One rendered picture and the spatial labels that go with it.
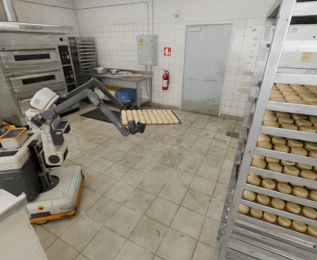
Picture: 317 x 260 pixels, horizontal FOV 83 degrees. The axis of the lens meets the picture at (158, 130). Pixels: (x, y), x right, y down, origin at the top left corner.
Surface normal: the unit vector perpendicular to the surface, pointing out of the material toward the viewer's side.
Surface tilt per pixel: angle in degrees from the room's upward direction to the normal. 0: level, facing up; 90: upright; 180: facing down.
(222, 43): 90
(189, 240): 0
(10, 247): 90
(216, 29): 90
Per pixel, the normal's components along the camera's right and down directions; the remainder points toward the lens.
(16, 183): 0.21, 0.44
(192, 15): -0.47, 0.39
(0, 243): 0.91, 0.18
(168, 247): 0.00, -0.90
